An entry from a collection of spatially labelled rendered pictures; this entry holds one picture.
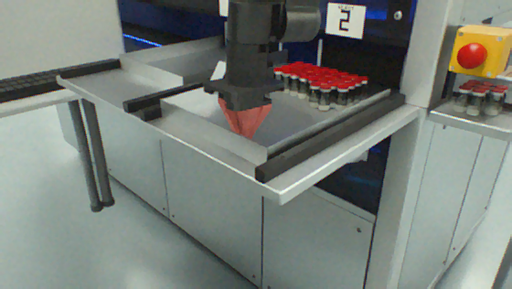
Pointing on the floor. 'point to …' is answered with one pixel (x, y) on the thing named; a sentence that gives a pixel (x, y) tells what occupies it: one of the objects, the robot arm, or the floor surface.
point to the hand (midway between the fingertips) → (241, 142)
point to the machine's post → (412, 135)
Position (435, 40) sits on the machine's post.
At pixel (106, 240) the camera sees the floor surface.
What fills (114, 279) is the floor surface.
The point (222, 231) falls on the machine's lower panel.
